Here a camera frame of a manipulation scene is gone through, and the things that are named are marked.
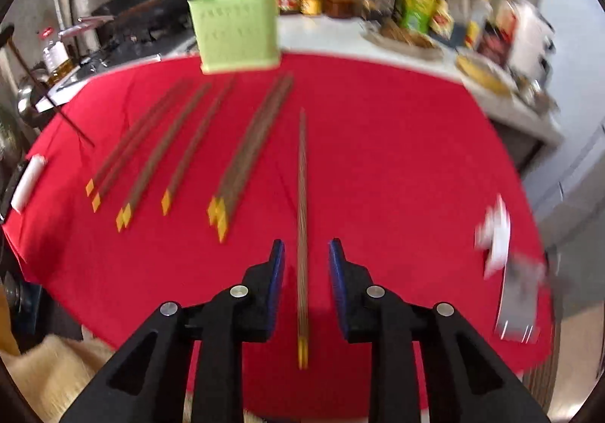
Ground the wooden chopstick ten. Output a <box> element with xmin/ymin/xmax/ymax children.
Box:
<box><xmin>296</xmin><ymin>109</ymin><xmax>310</xmax><ymax>370</ymax></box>

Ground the wooden chopstick seven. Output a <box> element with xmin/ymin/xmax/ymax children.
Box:
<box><xmin>207</xmin><ymin>75</ymin><xmax>283</xmax><ymax>226</ymax></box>

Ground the wooden chopstick nine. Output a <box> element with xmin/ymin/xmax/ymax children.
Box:
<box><xmin>215</xmin><ymin>75</ymin><xmax>296</xmax><ymax>244</ymax></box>

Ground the wooden chopstick four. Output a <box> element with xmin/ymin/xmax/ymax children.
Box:
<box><xmin>115</xmin><ymin>82</ymin><xmax>209</xmax><ymax>233</ymax></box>

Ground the wooden chopstick six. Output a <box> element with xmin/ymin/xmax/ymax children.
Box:
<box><xmin>161</xmin><ymin>76</ymin><xmax>235</xmax><ymax>216</ymax></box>

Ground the wooden chopstick five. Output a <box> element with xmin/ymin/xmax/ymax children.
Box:
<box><xmin>121</xmin><ymin>82</ymin><xmax>214</xmax><ymax>230</ymax></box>

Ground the wooden chopstick three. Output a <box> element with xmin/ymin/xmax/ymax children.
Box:
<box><xmin>88</xmin><ymin>81</ymin><xmax>192</xmax><ymax>213</ymax></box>

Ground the wooden chopstick two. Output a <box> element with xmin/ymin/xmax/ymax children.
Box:
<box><xmin>85</xmin><ymin>80</ymin><xmax>190</xmax><ymax>196</ymax></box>

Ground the wooden chopstick one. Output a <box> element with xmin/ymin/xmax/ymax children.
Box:
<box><xmin>2</xmin><ymin>24</ymin><xmax>96</xmax><ymax>149</ymax></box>

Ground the white tissue right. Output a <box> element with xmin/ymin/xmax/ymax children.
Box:
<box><xmin>475</xmin><ymin>194</ymin><xmax>512</xmax><ymax>280</ymax></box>

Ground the red tablecloth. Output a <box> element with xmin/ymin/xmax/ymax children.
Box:
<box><xmin>4</xmin><ymin>54</ymin><xmax>553</xmax><ymax>419</ymax></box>

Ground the white tissue roll left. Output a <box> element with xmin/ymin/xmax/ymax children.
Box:
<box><xmin>10</xmin><ymin>154</ymin><xmax>47</xmax><ymax>214</ymax></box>

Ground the yellow bowl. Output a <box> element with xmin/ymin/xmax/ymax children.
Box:
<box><xmin>455</xmin><ymin>53</ymin><xmax>516</xmax><ymax>97</ymax></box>

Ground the plate of cooked food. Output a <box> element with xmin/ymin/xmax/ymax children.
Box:
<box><xmin>361</xmin><ymin>18</ymin><xmax>443</xmax><ymax>61</ymax></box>

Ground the green utensil holder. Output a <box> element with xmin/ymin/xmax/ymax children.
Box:
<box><xmin>188</xmin><ymin>0</ymin><xmax>281</xmax><ymax>75</ymax></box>

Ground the black wok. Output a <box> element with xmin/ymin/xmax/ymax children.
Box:
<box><xmin>58</xmin><ymin>0</ymin><xmax>228</xmax><ymax>44</ymax></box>

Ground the cooking oil bottle left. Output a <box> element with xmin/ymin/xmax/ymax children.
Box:
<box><xmin>40</xmin><ymin>26</ymin><xmax>75</xmax><ymax>87</ymax></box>

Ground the green label bottle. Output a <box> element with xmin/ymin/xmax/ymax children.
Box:
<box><xmin>402</xmin><ymin>0</ymin><xmax>436</xmax><ymax>35</ymax></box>

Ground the steel pot lid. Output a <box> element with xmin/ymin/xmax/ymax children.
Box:
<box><xmin>16</xmin><ymin>77</ymin><xmax>52</xmax><ymax>130</ymax></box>

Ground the red lid chili jar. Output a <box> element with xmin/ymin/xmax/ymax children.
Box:
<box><xmin>324</xmin><ymin>0</ymin><xmax>359</xmax><ymax>19</ymax></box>

